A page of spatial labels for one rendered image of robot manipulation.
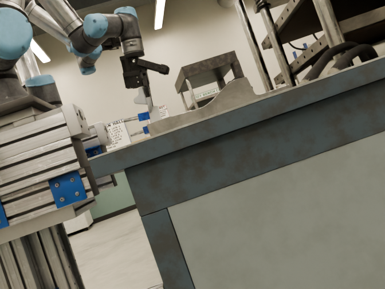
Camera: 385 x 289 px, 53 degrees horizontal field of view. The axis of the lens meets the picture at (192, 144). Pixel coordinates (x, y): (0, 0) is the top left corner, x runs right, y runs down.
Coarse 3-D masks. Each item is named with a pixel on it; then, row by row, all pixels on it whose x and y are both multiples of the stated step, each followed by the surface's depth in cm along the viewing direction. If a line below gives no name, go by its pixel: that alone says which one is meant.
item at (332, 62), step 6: (378, 42) 186; (384, 42) 186; (378, 48) 186; (384, 48) 186; (378, 54) 186; (384, 54) 186; (330, 60) 186; (354, 60) 186; (312, 66) 185; (330, 66) 185; (300, 72) 203; (306, 72) 195; (324, 72) 185; (300, 78) 205
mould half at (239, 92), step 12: (228, 84) 130; (240, 84) 130; (288, 84) 131; (216, 96) 130; (228, 96) 130; (240, 96) 130; (252, 96) 130; (264, 96) 130; (204, 108) 130; (216, 108) 130; (228, 108) 130; (168, 120) 130; (180, 120) 130; (192, 120) 130; (156, 132) 130
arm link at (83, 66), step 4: (76, 56) 185; (80, 60) 182; (80, 64) 184; (84, 64) 182; (88, 64) 181; (92, 64) 182; (80, 68) 185; (84, 68) 184; (88, 68) 184; (92, 68) 185; (84, 72) 185; (88, 72) 186; (92, 72) 188
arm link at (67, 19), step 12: (48, 0) 127; (60, 0) 129; (48, 12) 130; (60, 12) 129; (72, 12) 131; (60, 24) 131; (72, 24) 130; (72, 36) 132; (72, 48) 136; (84, 48) 133
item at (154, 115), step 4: (152, 108) 134; (156, 108) 134; (144, 112) 135; (148, 112) 135; (152, 112) 134; (156, 112) 134; (136, 116) 136; (140, 116) 135; (144, 116) 135; (148, 116) 135; (152, 116) 134; (156, 116) 135; (160, 116) 138; (124, 120) 136; (128, 120) 136; (140, 120) 135; (152, 120) 135; (156, 120) 135
